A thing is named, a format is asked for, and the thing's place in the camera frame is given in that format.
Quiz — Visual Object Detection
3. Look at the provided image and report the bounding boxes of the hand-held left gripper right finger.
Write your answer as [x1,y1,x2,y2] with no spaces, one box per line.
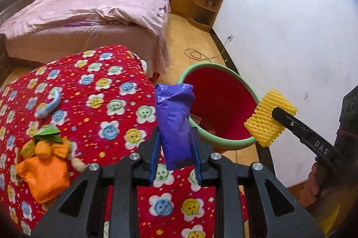
[191,126,326,238]

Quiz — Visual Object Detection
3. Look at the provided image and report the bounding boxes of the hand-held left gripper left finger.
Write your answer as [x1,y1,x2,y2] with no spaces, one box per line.
[31,126,162,238]

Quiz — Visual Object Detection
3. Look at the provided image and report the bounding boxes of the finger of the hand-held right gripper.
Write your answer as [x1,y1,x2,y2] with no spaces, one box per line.
[272,106,346,172]

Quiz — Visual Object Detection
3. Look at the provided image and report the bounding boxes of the yellow foam net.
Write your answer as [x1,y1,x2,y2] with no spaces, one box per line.
[244,89,298,148]

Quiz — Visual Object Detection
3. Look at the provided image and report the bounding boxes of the purple plastic bag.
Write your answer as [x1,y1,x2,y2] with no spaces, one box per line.
[155,83,195,171]

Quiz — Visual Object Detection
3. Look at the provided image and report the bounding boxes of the red bin with green rim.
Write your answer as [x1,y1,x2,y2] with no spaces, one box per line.
[178,63,265,151]

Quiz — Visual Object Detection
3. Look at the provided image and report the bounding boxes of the orange plastic bag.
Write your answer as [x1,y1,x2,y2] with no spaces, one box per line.
[15,140,71,204]

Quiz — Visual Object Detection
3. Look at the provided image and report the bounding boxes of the green carton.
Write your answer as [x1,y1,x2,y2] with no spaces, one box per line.
[21,124,63,158]

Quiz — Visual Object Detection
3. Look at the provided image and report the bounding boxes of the person's right hand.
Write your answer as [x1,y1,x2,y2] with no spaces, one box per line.
[299,164,323,209]

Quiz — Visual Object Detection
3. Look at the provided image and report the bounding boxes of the person's dark clothing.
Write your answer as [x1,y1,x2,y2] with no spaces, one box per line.
[319,86,358,237]

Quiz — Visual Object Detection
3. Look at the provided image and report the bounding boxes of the red flower printed blanket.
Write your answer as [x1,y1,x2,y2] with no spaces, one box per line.
[0,44,250,238]

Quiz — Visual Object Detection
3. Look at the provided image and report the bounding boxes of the light blue curved plastic piece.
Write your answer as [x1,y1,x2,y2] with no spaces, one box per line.
[35,91,62,119]

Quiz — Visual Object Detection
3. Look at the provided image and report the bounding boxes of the bed with pink blanket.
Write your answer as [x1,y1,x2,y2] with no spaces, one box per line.
[0,0,172,80]

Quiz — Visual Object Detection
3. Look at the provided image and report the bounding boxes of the pink duvet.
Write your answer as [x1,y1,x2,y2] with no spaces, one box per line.
[0,0,171,39]

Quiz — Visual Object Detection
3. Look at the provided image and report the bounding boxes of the dark wooden nightstand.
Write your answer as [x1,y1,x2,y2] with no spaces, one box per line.
[0,33,13,82]

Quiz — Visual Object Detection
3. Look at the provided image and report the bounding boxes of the coiled floor cable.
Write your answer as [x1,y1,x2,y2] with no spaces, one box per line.
[184,37,231,63]

